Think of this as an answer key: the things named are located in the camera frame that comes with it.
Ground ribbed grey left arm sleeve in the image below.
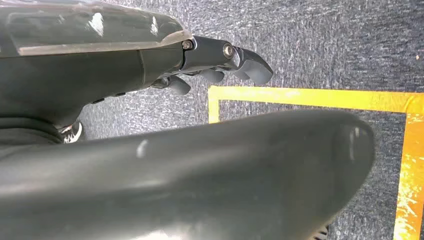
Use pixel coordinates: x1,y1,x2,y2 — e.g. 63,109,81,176
0,116,64,157

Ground yellow floor tape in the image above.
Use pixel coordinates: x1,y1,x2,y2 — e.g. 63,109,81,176
207,85,424,240

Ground black white shoe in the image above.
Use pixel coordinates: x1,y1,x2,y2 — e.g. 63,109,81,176
58,121,84,144

